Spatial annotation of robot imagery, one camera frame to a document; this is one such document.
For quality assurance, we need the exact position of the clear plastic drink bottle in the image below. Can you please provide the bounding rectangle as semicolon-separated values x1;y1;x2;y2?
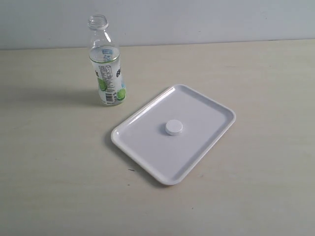
88;15;126;106

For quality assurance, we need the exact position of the white bottle cap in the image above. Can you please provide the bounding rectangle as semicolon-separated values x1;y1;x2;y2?
165;119;183;136

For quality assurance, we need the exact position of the white rectangular plastic tray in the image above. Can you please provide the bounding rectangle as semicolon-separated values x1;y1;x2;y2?
111;84;236;185

